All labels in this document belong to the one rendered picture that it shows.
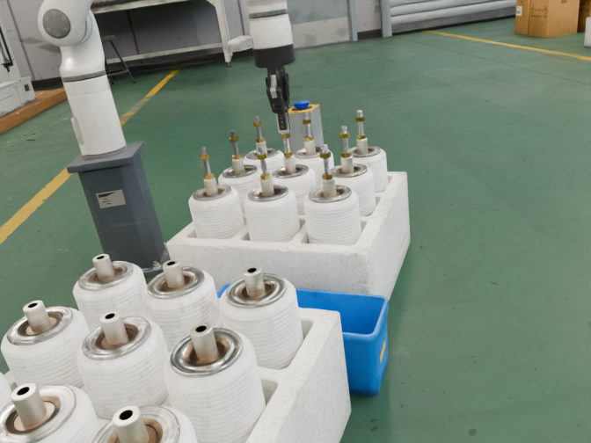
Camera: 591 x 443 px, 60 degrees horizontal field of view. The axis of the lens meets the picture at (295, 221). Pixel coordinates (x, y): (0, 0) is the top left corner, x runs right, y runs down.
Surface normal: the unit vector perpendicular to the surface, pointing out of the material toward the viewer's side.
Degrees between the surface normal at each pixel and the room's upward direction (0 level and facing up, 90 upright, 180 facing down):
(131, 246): 90
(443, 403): 0
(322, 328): 0
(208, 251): 90
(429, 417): 0
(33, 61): 90
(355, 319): 88
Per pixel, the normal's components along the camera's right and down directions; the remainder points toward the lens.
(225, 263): -0.35, 0.43
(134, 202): 0.73, 0.13
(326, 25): 0.08, 0.40
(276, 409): -0.14, -0.90
